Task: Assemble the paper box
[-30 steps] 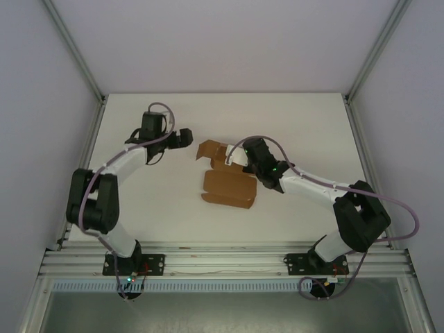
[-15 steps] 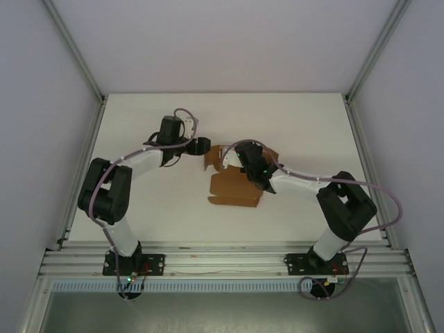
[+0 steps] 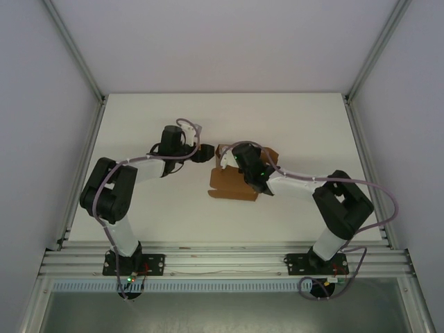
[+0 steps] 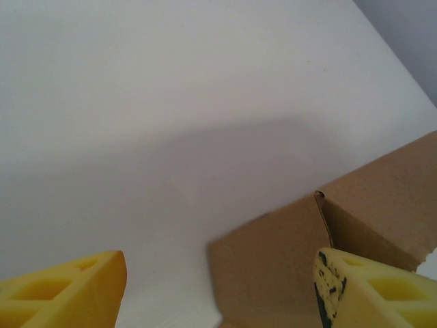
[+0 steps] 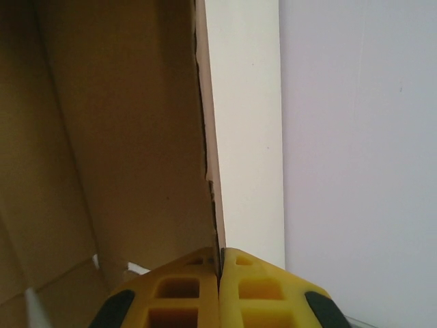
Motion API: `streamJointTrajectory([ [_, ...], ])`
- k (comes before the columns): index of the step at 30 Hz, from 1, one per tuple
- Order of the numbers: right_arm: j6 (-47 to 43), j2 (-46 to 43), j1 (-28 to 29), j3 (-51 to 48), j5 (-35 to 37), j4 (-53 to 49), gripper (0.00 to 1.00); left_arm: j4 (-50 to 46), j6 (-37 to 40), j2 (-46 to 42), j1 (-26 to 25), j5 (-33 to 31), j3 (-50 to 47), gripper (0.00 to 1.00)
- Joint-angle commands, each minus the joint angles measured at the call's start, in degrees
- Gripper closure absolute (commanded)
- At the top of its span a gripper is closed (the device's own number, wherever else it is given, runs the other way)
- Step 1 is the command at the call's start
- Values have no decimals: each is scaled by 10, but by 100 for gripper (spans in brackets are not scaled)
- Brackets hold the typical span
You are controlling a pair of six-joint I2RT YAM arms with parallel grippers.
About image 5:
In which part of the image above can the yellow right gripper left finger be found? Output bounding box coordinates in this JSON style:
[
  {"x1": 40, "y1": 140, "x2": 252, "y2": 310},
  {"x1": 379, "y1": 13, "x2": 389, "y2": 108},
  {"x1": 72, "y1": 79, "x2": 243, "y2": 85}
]
[{"x1": 87, "y1": 246, "x2": 219, "y2": 328}]

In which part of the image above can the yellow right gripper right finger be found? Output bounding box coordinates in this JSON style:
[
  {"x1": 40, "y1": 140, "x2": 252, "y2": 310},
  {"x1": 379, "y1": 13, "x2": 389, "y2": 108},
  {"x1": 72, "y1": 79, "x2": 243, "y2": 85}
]
[{"x1": 218, "y1": 247, "x2": 350, "y2": 328}]

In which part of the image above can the brown cardboard paper box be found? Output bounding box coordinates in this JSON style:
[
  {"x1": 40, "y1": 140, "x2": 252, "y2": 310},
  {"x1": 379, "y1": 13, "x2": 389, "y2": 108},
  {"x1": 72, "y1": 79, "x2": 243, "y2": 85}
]
[{"x1": 0, "y1": 0, "x2": 286, "y2": 328}]

